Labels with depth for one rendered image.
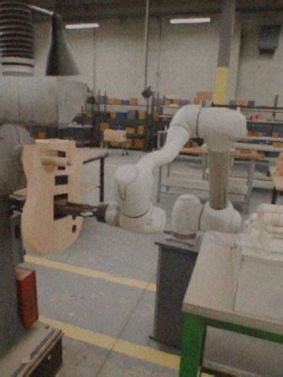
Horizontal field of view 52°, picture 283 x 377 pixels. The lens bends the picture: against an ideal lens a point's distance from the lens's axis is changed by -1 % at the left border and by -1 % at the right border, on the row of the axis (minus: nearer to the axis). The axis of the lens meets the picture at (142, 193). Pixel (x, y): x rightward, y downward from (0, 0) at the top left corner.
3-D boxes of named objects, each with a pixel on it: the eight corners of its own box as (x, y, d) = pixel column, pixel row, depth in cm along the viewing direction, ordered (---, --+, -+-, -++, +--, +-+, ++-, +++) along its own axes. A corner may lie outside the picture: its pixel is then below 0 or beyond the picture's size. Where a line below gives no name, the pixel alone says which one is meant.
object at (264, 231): (255, 255, 74) (261, 220, 72) (254, 249, 77) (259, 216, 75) (269, 257, 73) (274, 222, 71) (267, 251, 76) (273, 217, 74)
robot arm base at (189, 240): (168, 229, 194) (169, 220, 193) (201, 236, 185) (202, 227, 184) (157, 238, 178) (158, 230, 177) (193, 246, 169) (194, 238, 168)
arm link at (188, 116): (165, 120, 128) (194, 122, 123) (177, 98, 138) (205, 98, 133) (169, 143, 138) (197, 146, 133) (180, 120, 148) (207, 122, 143)
